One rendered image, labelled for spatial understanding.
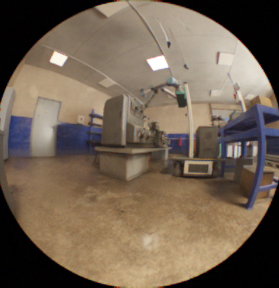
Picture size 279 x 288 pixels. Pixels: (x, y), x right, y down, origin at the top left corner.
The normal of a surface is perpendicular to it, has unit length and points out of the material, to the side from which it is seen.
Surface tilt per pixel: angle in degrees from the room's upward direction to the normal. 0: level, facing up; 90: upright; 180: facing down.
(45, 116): 90
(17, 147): 90
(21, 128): 90
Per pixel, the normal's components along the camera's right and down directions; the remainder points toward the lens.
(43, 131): 0.87, 0.02
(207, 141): -0.45, -0.02
